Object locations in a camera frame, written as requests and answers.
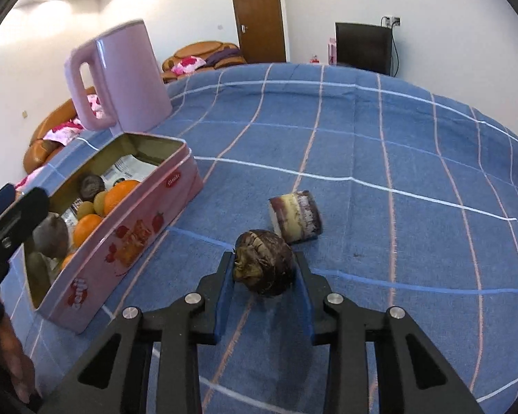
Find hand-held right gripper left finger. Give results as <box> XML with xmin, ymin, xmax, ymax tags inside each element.
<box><xmin>47</xmin><ymin>250</ymin><xmax>236</xmax><ymax>414</ymax></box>

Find brown whole taro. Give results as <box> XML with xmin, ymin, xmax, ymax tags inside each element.
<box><xmin>233</xmin><ymin>229</ymin><xmax>295</xmax><ymax>297</ymax></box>

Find purple cloth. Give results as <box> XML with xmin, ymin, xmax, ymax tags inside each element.
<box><xmin>206</xmin><ymin>48</ymin><xmax>247</xmax><ymax>70</ymax></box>

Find pink tin box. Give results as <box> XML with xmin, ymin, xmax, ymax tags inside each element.
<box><xmin>23</xmin><ymin>131</ymin><xmax>204</xmax><ymax>335</ymax></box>

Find person's left hand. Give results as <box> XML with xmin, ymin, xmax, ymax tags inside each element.
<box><xmin>0</xmin><ymin>310</ymin><xmax>38</xmax><ymax>404</ymax></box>

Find pink floral cloth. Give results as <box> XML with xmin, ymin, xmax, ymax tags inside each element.
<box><xmin>172</xmin><ymin>56</ymin><xmax>207</xmax><ymax>77</ymax></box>
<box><xmin>43</xmin><ymin>95</ymin><xmax>106</xmax><ymax>144</ymax></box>

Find cut taro chunk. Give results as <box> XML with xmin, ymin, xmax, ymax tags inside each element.
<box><xmin>268</xmin><ymin>190</ymin><xmax>324</xmax><ymax>242</ymax></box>

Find brown wooden door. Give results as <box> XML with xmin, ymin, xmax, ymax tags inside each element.
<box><xmin>230</xmin><ymin>0</ymin><xmax>288</xmax><ymax>63</ymax></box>

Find black power cable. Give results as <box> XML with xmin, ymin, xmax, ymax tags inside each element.
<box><xmin>390</xmin><ymin>25</ymin><xmax>402</xmax><ymax>78</ymax></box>

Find brown leather sofa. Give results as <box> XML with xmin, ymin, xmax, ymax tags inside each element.
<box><xmin>23</xmin><ymin>86</ymin><xmax>111</xmax><ymax>174</ymax></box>
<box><xmin>161</xmin><ymin>41</ymin><xmax>248</xmax><ymax>83</ymax></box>

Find printed paper sheet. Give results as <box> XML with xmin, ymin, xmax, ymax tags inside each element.
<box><xmin>60</xmin><ymin>155</ymin><xmax>158</xmax><ymax>229</ymax></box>

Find pink electric kettle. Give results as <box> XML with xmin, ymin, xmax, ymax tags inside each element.
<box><xmin>64</xmin><ymin>18</ymin><xmax>173</xmax><ymax>134</ymax></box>

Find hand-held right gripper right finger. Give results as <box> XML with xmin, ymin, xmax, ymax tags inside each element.
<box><xmin>294</xmin><ymin>251</ymin><xmax>484</xmax><ymax>414</ymax></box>

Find large orange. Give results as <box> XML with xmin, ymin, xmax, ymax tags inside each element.
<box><xmin>104</xmin><ymin>180</ymin><xmax>141</xmax><ymax>216</ymax></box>

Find black television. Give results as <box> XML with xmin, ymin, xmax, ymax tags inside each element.
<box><xmin>335</xmin><ymin>21</ymin><xmax>393</xmax><ymax>77</ymax></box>

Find dark brown round fruit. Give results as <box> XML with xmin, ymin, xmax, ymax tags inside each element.
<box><xmin>78</xmin><ymin>173</ymin><xmax>106</xmax><ymax>201</ymax></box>

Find dull purple round fruit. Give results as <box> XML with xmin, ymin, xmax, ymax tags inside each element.
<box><xmin>32</xmin><ymin>213</ymin><xmax>70</xmax><ymax>259</ymax></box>

